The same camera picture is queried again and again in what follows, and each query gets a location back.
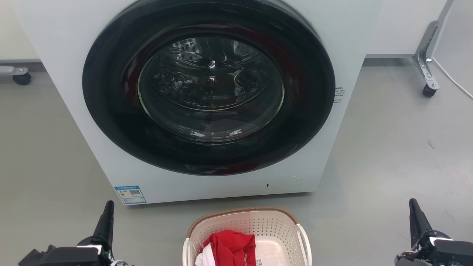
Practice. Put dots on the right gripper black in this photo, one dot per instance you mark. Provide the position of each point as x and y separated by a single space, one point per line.
447 253

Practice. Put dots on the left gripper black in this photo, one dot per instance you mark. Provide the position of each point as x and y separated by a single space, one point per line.
66 256

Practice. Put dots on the cream perforated laundry basket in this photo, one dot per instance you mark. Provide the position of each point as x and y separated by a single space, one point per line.
244 221

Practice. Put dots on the white printed label sticker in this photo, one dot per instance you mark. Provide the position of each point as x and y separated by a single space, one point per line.
260 262

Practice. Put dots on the blue energy label sticker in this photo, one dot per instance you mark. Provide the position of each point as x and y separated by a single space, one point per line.
130 195

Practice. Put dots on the white garment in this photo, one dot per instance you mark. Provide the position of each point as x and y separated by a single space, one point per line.
203 258

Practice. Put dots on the black round glass washer door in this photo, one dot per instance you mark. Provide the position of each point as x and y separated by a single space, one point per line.
109 111

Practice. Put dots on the red garment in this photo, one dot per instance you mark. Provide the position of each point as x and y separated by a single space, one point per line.
231 247

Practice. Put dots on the black caster wheel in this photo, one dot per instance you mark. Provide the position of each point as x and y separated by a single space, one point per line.
22 79
429 91

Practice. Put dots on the small printed text label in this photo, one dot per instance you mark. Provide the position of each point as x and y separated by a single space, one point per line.
339 95

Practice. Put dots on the white front-load washing machine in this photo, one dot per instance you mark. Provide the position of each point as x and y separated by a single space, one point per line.
51 55

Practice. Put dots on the white partition panel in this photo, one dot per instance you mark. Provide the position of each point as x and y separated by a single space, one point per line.
401 27
13 33

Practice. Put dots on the grey metal frame leg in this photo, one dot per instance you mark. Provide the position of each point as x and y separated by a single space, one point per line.
428 38
10 70

